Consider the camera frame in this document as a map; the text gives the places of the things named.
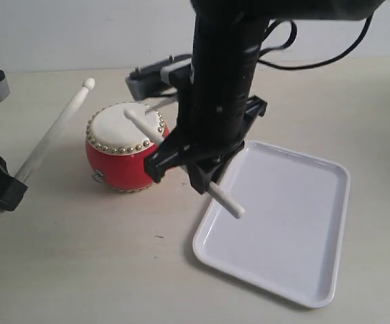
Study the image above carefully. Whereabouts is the white wooden drumstick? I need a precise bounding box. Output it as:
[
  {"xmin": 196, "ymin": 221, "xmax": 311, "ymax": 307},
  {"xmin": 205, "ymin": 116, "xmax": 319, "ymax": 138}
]
[
  {"xmin": 0, "ymin": 78, "xmax": 95, "ymax": 217},
  {"xmin": 123, "ymin": 107, "xmax": 245, "ymax": 219}
]

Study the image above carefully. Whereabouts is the white plastic tray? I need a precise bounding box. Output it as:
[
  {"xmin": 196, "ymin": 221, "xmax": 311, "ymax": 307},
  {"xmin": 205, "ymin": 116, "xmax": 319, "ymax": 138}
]
[{"xmin": 192, "ymin": 140, "xmax": 350, "ymax": 308}]

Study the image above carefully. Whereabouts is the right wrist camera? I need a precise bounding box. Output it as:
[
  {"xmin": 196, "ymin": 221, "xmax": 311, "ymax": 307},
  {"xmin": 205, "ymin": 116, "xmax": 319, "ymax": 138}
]
[{"xmin": 126, "ymin": 53, "xmax": 192, "ymax": 101}]

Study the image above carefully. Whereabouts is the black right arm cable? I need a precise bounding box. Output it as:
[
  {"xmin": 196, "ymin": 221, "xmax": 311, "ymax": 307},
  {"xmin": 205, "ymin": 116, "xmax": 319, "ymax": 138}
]
[{"xmin": 255, "ymin": 13, "xmax": 374, "ymax": 72}]

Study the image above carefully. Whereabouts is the small red drum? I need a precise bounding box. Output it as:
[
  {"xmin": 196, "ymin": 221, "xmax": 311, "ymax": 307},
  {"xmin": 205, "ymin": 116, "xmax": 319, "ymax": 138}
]
[{"xmin": 85, "ymin": 102, "xmax": 169, "ymax": 192}]

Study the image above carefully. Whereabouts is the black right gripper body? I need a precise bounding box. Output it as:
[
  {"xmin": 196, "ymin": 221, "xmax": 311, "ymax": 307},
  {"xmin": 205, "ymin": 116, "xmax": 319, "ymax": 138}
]
[{"xmin": 144, "ymin": 77, "xmax": 267, "ymax": 182}]

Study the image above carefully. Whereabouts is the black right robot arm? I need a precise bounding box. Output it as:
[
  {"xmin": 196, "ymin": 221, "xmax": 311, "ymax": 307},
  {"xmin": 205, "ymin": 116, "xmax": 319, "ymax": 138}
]
[{"xmin": 144, "ymin": 1, "xmax": 381, "ymax": 193}]

